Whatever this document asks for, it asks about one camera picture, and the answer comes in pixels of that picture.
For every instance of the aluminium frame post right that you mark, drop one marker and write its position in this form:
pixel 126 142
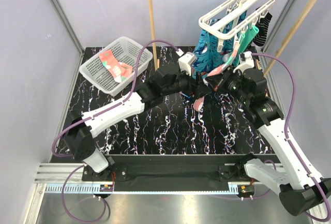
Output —
pixel 282 17

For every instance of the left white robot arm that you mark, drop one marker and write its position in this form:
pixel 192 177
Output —
pixel 167 80

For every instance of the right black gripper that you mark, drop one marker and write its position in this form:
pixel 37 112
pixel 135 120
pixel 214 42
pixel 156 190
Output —
pixel 219 81

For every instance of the pink sock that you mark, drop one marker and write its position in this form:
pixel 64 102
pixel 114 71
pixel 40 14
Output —
pixel 198 104
pixel 119 70

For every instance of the white clip hanger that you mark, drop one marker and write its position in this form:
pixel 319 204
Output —
pixel 223 21

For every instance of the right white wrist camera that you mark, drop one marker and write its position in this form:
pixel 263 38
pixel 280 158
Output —
pixel 246 62

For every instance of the aluminium frame post left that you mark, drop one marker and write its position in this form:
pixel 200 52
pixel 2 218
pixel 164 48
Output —
pixel 66 24

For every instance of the mint green sock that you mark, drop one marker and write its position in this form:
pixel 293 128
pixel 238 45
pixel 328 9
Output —
pixel 249 36
pixel 237 49

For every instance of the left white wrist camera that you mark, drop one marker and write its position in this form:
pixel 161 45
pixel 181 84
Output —
pixel 186 62

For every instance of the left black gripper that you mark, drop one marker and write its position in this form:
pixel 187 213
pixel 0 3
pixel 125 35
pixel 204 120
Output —
pixel 194 88

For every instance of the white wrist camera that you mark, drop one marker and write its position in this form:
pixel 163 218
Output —
pixel 186 62
pixel 246 62

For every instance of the black striped sock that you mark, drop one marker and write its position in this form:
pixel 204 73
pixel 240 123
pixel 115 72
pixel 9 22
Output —
pixel 263 25

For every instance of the white plastic basket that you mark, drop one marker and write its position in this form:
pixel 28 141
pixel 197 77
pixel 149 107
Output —
pixel 125 50

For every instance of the blue shark pattern shorts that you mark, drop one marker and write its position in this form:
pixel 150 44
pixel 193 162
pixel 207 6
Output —
pixel 208 58

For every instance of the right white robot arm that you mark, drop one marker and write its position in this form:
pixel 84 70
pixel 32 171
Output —
pixel 300 187

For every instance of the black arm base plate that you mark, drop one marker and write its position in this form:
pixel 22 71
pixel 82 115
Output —
pixel 167 173

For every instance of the aluminium frame post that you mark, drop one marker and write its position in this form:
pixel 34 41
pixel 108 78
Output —
pixel 66 24
pixel 282 17

